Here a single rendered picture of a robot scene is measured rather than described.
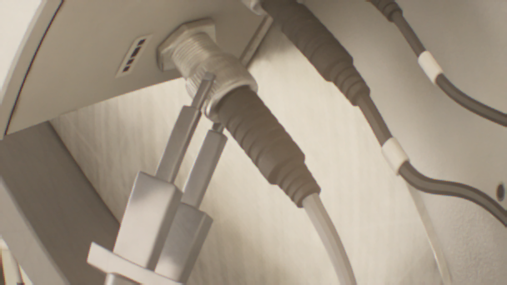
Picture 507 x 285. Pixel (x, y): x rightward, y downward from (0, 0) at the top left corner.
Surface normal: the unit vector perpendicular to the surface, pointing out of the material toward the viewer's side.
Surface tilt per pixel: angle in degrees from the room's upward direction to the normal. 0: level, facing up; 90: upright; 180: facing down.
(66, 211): 38
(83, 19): 132
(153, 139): 90
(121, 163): 90
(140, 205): 62
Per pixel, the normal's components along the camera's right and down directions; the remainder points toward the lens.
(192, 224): -0.33, -0.32
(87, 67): 0.55, 0.70
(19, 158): 0.30, -0.78
